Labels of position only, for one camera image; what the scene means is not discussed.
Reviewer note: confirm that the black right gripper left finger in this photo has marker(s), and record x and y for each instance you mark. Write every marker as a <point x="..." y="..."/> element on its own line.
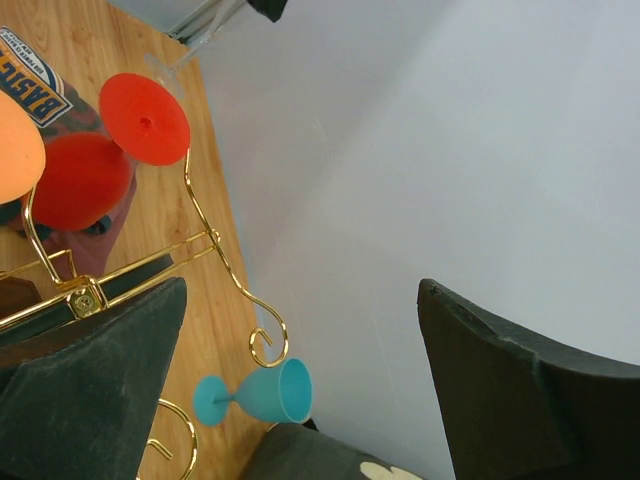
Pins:
<point x="78" y="398"/>

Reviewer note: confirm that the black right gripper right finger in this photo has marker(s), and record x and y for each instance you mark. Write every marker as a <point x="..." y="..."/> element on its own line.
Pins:
<point x="516" y="404"/>

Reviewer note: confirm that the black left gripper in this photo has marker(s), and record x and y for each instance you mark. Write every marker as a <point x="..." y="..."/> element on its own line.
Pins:
<point x="270" y="9"/>

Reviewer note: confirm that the clear champagne flute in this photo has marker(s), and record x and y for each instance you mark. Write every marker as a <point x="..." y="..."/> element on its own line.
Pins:
<point x="167" y="75"/>

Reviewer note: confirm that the blue wine glass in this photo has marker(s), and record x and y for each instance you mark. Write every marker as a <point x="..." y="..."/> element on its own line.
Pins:
<point x="282" y="394"/>

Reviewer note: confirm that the red wine glass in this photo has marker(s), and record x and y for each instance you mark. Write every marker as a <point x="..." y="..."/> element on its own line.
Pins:
<point x="87" y="174"/>

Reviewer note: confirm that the orange wine glass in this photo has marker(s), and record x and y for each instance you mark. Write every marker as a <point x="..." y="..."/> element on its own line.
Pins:
<point x="22" y="151"/>

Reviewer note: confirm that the maroon printed t-shirt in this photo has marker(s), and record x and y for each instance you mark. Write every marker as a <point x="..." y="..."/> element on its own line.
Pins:
<point x="57" y="110"/>

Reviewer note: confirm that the aluminium frame rail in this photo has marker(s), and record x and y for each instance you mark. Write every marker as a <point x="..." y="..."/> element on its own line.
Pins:
<point x="205" y="20"/>

